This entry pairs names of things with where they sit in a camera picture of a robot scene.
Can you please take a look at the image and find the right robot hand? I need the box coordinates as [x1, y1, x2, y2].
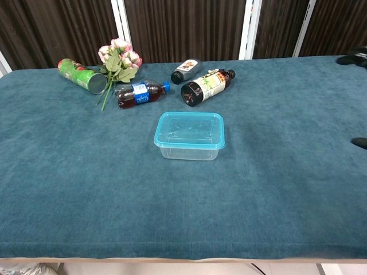
[337, 45, 367, 150]

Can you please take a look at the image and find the blue translucent plastic lid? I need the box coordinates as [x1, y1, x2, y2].
[153, 111, 226, 151]

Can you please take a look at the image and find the clear plastic food container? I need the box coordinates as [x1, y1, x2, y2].
[154, 142, 224, 162]

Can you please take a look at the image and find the dark bottle white green label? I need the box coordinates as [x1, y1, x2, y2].
[180, 68, 236, 108]

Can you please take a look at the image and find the small grey squeeze bottle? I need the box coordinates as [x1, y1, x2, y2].
[170, 58, 203, 85]

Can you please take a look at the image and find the cola bottle blue label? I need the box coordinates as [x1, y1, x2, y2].
[114, 80, 171, 110]

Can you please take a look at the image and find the pink artificial flower bouquet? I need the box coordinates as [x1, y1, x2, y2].
[95, 37, 143, 112]

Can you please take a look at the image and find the green chips can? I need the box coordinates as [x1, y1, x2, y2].
[57, 58, 108, 95]

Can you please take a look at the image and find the teal table cloth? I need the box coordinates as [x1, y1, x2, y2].
[0, 54, 367, 260]

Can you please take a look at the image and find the white crumpled plastic bag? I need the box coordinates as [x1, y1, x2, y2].
[0, 262, 61, 275]

